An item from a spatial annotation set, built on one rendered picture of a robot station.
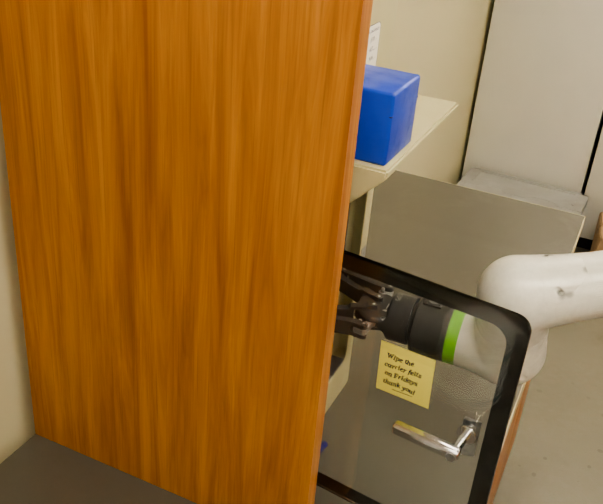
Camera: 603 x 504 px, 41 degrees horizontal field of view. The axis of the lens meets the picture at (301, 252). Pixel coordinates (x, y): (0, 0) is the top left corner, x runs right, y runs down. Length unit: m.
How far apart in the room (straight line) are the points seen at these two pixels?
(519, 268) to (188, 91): 0.48
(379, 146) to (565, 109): 3.21
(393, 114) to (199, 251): 0.30
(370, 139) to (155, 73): 0.26
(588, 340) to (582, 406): 0.48
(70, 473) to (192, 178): 0.57
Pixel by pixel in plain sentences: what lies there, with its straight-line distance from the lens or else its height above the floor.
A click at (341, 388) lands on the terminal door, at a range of 1.12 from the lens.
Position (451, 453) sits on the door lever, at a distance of 1.02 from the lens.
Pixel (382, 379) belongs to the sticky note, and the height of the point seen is 1.23.
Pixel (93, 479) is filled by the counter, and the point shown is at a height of 0.94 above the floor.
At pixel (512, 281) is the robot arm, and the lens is 1.08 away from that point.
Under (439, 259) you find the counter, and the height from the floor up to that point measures 0.94.
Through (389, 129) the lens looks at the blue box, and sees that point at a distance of 0.95.
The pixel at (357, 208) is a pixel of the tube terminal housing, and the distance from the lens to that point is 1.36.
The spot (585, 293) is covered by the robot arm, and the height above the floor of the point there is 1.36.
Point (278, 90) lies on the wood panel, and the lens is 0.89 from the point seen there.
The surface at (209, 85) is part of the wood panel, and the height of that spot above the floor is 1.59.
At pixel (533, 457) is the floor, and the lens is 2.95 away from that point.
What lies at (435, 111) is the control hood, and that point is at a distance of 1.19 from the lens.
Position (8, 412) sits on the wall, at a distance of 1.41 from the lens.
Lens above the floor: 1.87
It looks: 29 degrees down
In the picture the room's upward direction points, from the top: 5 degrees clockwise
